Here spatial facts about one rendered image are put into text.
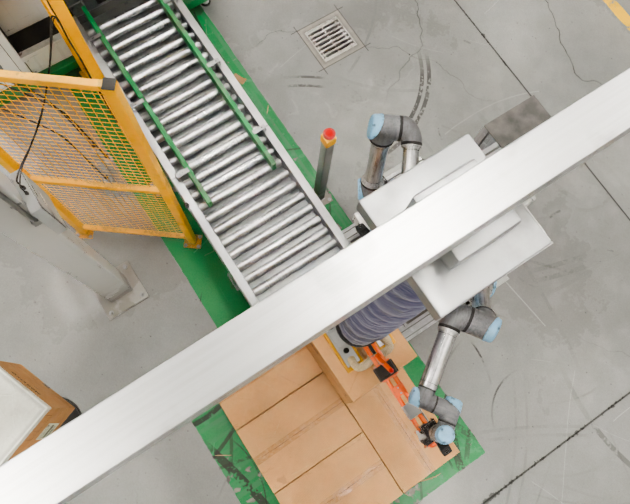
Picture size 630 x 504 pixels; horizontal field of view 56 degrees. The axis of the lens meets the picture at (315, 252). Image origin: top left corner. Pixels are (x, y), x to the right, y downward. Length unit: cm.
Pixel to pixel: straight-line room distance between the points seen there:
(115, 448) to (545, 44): 477
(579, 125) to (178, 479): 342
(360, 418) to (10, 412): 181
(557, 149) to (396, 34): 388
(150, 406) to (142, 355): 315
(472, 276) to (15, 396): 251
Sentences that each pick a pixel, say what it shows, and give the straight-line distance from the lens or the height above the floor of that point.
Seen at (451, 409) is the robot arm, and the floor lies 154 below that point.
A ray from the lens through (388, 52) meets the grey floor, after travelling 493.
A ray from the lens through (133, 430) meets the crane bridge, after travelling 105.
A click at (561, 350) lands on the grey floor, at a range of 451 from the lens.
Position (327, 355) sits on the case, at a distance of 301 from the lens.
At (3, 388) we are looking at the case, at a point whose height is 102.
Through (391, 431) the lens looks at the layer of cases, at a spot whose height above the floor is 54.
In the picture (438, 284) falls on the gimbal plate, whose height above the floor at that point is 288.
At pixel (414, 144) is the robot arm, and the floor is 162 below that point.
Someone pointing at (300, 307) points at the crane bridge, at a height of 305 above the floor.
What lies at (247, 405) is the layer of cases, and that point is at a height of 54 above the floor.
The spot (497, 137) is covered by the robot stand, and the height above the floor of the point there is 203.
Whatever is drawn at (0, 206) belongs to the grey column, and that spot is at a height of 185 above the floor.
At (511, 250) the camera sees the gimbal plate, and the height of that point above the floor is 287.
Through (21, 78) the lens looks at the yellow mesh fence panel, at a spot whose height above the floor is 210.
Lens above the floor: 407
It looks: 75 degrees down
